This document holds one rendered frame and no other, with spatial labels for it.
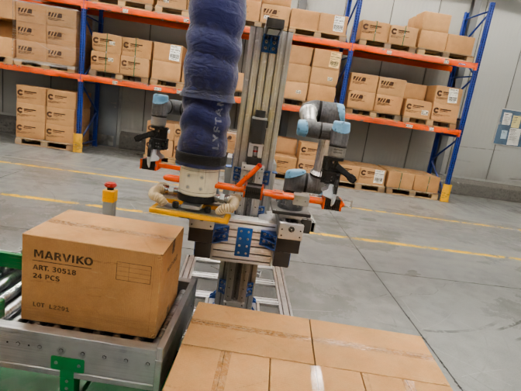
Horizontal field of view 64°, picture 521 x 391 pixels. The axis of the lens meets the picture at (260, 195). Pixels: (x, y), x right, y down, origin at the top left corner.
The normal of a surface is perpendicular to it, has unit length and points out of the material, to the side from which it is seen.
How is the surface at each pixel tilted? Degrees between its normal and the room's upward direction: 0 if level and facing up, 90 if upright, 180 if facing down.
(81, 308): 90
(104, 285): 90
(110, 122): 90
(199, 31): 75
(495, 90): 90
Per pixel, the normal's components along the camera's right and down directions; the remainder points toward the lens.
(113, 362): -0.05, 0.22
